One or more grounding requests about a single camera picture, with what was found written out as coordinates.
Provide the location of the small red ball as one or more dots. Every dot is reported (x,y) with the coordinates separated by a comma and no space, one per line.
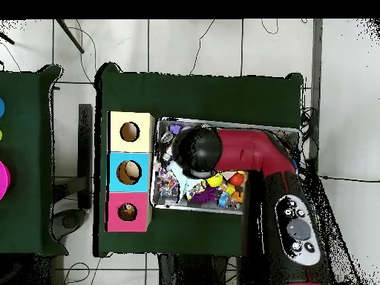
(237,179)

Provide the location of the shallow clear mesh bin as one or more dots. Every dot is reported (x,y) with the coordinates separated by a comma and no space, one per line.
(169,205)

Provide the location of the pink disc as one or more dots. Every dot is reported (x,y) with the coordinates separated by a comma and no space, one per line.
(3,180)

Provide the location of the green side table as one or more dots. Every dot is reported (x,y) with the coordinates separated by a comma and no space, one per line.
(35,160)

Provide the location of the black tripod leg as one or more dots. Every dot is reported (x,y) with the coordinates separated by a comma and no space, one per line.
(70,35)

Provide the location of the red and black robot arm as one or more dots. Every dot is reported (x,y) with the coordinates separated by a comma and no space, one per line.
(255,151)

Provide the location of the yellow smiley ball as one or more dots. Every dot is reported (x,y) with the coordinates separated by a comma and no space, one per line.
(215,180)

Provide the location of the purple spiky toy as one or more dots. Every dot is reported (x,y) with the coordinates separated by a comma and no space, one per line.
(205,195)

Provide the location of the mint green knitted cloth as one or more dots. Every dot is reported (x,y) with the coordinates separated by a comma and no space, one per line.
(193,187)

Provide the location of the wooden box with three holes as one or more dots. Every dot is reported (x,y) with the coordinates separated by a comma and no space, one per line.
(129,172)

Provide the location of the dark green table cloth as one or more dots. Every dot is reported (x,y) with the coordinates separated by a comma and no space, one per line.
(196,95)

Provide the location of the blue disc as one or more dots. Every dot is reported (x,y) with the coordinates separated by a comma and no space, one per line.
(1,107)

